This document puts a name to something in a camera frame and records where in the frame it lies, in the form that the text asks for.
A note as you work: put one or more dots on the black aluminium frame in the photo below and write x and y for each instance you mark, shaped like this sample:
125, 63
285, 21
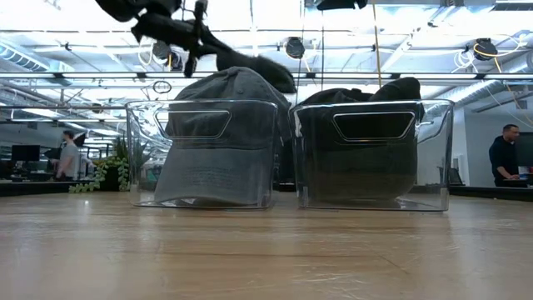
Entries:
491, 193
41, 188

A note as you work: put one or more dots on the green potted plant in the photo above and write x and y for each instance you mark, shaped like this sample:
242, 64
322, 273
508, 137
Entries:
112, 166

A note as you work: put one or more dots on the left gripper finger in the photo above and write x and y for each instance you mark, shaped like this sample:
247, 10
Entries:
258, 79
258, 64

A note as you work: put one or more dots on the silver ventilation duct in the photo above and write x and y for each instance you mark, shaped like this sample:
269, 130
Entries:
487, 87
21, 58

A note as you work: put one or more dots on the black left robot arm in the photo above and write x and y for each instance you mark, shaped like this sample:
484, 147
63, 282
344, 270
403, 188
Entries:
125, 8

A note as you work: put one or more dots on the clear plastic bin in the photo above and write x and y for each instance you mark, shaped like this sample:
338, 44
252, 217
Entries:
437, 166
139, 125

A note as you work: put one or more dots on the person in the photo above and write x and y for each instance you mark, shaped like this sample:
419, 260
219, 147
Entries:
501, 158
68, 158

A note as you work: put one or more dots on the blue-grey cap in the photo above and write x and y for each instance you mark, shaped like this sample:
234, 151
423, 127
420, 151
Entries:
216, 175

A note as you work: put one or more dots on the black monitor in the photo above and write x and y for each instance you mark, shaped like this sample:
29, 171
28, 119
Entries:
525, 150
25, 153

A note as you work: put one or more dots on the black cap with buckle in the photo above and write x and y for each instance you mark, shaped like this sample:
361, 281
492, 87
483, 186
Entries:
366, 166

